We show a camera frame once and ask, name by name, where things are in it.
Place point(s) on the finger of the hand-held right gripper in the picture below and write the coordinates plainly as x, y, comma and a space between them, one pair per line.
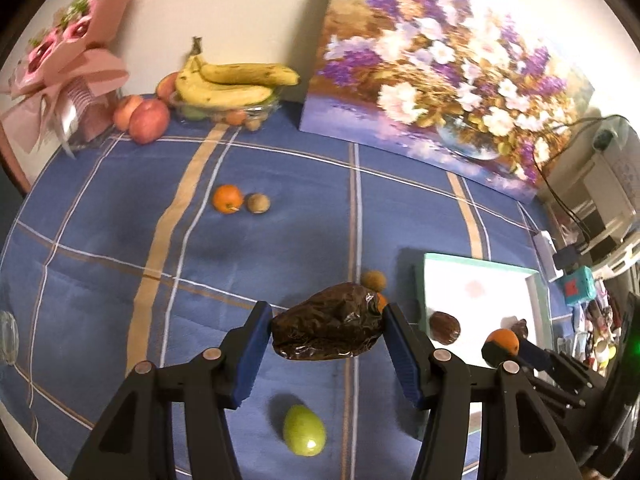
535, 355
492, 355

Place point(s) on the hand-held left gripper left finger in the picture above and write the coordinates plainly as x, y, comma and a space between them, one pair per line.
250, 355

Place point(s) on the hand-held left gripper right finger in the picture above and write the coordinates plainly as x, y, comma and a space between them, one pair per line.
404, 355

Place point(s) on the white tray with teal rim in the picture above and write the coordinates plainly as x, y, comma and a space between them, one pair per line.
480, 290

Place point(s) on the brown date packet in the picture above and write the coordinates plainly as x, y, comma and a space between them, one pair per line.
327, 327

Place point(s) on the large orange tangerine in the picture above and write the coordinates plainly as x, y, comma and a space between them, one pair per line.
227, 199

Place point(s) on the small dark brown date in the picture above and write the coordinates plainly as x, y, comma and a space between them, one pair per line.
520, 328

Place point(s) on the brown wrinkled date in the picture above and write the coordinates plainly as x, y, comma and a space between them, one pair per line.
445, 327

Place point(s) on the small orange kumquat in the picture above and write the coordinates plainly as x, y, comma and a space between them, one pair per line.
382, 301

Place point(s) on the pile of small trinkets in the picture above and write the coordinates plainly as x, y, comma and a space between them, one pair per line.
597, 330

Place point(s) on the small brown longan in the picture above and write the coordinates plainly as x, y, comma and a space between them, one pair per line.
373, 280
253, 124

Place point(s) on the teal box with red label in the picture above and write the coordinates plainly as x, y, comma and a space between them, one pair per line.
580, 285

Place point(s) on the white power strip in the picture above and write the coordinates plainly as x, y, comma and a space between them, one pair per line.
546, 255

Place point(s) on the black power adapter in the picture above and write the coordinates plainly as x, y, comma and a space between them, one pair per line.
568, 256

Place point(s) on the brown kiwi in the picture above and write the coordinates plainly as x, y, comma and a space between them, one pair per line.
258, 203

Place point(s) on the blue plaid tablecloth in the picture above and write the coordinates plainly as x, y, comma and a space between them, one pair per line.
125, 240

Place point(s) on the white printer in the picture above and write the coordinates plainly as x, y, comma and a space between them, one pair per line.
605, 185

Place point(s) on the small orange fruit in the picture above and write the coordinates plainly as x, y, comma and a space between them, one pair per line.
236, 117

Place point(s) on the clear glass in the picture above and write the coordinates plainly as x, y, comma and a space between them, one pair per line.
7, 337

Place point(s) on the clear plastic fruit container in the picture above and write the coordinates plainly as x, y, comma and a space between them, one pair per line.
265, 107

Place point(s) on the green fruit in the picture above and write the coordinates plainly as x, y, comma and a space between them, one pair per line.
192, 112

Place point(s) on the large red apple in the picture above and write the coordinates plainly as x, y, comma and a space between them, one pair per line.
148, 121

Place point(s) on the yellow banana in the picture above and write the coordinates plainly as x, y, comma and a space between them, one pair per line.
250, 74
220, 94

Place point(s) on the pale red apple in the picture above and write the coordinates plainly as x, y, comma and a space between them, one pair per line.
125, 112
166, 87

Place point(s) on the flower painting canvas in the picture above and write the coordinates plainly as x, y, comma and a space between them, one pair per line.
440, 75

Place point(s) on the brown wooden chair back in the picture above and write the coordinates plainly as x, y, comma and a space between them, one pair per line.
12, 160

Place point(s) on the pink wrapped flower bouquet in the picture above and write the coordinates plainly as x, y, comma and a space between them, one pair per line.
75, 50

